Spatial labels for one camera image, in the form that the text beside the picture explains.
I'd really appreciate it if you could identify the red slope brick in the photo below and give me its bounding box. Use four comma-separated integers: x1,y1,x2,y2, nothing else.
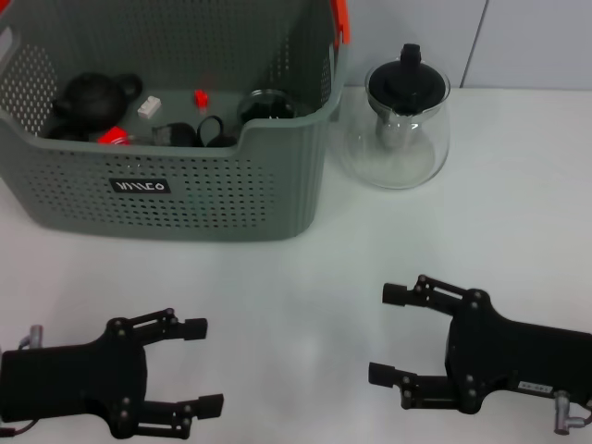
96,127,130,145

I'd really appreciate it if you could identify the black teapot lid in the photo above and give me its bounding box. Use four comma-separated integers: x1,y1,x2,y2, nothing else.
367,43,450,116

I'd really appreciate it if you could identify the steel tea strainer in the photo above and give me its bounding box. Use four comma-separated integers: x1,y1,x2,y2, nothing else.
373,110,420,150

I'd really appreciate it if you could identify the black clay teapot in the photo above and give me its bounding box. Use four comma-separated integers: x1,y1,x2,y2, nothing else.
50,71,143,132

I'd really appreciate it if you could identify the white plate brick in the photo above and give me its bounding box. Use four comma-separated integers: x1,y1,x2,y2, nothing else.
137,95,163,120

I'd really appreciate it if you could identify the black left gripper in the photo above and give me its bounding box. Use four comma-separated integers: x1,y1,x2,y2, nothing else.
0,307,225,439

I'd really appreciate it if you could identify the grey wrist cable connector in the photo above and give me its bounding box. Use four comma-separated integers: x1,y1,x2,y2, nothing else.
552,390,592,437
17,325,45,352

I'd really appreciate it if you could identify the grey-green perforated storage bin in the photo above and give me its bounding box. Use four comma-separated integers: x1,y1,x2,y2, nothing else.
0,0,351,244

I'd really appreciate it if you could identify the clear glass teapot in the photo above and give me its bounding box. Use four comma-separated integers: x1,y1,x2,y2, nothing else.
340,59,452,190

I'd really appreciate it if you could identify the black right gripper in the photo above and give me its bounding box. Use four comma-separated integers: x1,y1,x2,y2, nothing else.
368,275,592,415

